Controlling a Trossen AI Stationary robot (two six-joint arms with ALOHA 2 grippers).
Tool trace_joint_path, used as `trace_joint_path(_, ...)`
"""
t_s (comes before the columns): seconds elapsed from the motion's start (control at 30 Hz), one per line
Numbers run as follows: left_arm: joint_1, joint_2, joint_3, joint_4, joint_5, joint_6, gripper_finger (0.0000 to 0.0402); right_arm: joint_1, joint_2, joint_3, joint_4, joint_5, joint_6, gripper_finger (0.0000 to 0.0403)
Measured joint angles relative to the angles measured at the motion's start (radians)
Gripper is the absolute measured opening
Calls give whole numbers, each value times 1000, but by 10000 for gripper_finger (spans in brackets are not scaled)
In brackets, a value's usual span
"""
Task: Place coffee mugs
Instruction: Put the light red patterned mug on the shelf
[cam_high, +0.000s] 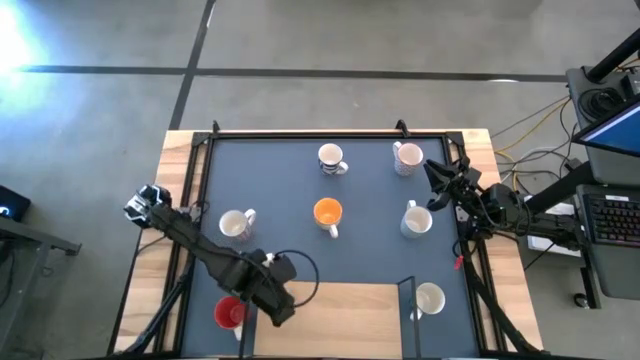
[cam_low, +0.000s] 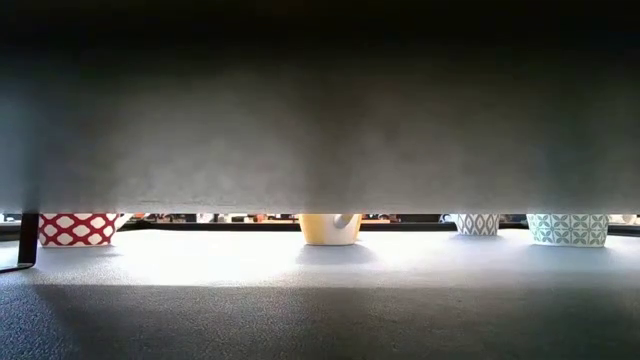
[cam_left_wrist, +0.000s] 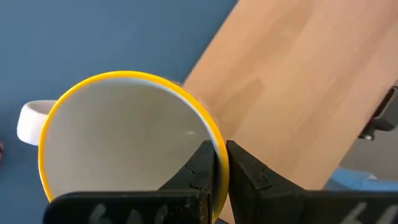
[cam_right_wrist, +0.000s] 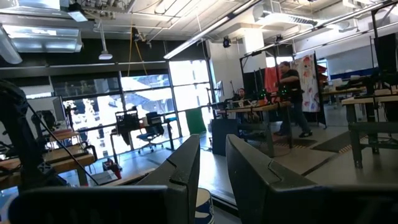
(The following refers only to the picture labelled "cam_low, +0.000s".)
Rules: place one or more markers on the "grey white patterned mug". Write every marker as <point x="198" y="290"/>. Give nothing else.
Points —
<point x="477" y="225"/>

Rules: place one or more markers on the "cream mug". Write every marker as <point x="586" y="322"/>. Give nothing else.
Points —
<point x="75" y="230"/>

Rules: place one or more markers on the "green white patterned mug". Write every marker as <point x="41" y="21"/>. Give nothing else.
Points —
<point x="567" y="230"/>

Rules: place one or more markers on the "wooden riser shelf black legs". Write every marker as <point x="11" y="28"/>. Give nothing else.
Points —
<point x="320" y="125"/>

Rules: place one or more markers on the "blue grey table mat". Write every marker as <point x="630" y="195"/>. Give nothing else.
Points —
<point x="320" y="310"/>

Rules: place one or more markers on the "blue background object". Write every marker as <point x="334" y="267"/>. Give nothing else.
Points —
<point x="446" y="218"/>

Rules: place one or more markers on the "white background object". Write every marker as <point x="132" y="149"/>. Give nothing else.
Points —
<point x="625" y="219"/>

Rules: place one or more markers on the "black metal table frame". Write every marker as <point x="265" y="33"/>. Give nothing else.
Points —
<point x="225" y="226"/>

